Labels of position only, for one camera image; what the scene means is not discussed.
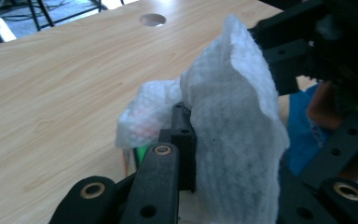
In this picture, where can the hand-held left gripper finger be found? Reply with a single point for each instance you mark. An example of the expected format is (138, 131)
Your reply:
(185, 155)

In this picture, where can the colourful puzzle cube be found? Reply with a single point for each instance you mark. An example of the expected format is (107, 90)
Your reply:
(141, 154)

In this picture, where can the white wet wipe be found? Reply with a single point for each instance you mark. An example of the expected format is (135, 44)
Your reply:
(230, 124)

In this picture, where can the blue wet wipes pack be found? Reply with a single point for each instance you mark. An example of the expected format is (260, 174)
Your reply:
(298, 133)

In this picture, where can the black folding chair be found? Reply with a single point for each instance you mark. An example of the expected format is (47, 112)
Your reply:
(45, 15)

